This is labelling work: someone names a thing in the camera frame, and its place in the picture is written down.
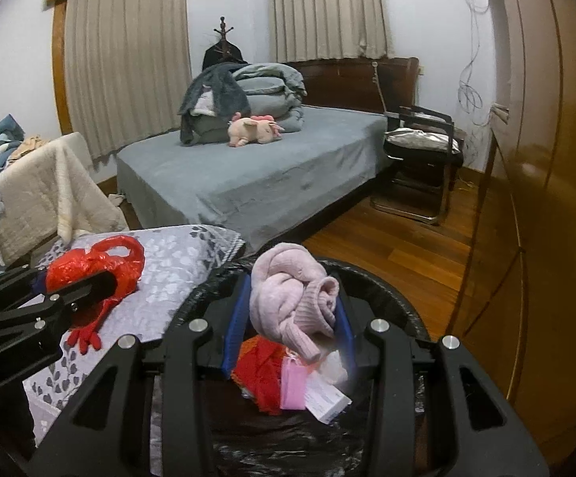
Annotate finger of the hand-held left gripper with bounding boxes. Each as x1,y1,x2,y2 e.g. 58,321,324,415
0,273,123,332
0,267,49,312

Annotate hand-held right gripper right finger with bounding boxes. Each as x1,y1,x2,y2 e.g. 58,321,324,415
334,293,549,477

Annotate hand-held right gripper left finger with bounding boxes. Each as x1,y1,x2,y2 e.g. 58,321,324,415
27,273,253,477

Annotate red plastic bag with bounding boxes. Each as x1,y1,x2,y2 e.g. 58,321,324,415
44,236,146,352

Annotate orange bubble wrap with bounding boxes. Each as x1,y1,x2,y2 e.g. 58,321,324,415
232,335,290,417

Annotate white printed box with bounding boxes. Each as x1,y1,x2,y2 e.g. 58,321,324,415
305,385,353,424

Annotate pink knitted cloth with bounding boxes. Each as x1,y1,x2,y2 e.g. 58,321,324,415
249,242,341,365

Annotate pink packet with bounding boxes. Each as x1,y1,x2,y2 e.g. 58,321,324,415
280,355,309,411

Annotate bin with black bag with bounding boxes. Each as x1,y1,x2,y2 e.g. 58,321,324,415
151,256,448,477

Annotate grey floral quilt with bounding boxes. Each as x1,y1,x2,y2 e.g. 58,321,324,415
22,223,246,477

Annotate beige quilted blanket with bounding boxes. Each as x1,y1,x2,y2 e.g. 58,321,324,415
0,132,130,266

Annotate peach cloth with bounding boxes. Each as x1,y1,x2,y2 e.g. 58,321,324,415
10,134,50,163

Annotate teal cloth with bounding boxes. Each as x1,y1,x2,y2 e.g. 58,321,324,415
0,114,27,141

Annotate grey bed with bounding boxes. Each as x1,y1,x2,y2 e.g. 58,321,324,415
116,104,398,254

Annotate black folding chair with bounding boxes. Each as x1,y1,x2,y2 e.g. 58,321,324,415
370,106,468,226

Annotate pink plush toy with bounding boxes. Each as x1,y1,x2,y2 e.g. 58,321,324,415
227,114,286,148

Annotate grey pillow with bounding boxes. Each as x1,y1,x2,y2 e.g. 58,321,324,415
189,112,234,145

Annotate silver chair cushion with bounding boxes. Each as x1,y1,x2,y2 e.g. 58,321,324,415
385,128,460,152

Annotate wide beige curtain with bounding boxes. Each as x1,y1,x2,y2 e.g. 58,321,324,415
64,0,193,160

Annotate dark grey fleece blanket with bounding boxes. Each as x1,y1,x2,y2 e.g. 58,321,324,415
179,64,246,147

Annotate folded grey duvet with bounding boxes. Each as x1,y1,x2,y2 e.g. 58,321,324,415
231,62,309,132

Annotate wooden wardrobe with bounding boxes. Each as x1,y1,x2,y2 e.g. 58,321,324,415
447,0,576,463

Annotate wooden headboard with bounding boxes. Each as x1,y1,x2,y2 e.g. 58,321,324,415
283,57,420,112

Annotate wooden coat rack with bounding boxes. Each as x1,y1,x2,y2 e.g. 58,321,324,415
203,16,246,68

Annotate wooden window frame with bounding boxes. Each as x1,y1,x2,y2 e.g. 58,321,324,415
47,0,200,137

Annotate thin grey cord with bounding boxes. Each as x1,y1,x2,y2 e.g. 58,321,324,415
372,61,389,112

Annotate white wall cables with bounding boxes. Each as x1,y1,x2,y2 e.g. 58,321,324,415
456,0,493,126

